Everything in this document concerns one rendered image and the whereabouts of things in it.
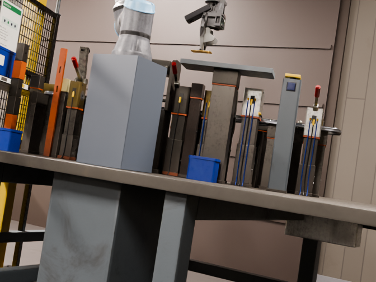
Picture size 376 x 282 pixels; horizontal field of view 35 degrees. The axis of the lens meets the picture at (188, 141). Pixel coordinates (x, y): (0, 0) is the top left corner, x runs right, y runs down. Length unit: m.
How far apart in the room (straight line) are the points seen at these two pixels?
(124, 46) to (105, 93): 0.18
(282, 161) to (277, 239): 2.37
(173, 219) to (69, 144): 0.99
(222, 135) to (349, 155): 2.32
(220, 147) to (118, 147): 0.46
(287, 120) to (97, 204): 0.80
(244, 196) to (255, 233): 3.03
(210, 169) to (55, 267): 0.66
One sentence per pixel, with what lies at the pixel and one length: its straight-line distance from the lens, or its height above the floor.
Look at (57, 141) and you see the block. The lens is 2.79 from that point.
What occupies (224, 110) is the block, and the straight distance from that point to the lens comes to 2.35.
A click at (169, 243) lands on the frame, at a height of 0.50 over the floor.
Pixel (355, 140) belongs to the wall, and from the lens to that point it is 4.56.
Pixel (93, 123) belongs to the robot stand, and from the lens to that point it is 2.16.
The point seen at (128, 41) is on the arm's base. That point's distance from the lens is 2.19.
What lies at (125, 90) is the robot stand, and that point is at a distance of 2.10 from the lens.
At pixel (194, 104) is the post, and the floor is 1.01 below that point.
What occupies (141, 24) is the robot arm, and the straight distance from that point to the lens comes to 2.21.
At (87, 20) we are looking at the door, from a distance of 5.88.
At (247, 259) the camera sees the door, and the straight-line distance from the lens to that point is 4.74.
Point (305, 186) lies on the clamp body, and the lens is 2.47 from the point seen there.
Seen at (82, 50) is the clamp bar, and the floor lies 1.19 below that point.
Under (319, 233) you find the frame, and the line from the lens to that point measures 2.87.
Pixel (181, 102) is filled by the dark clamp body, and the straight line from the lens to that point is 2.52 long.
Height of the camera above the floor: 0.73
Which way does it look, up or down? 3 degrees up
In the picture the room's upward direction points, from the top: 9 degrees clockwise
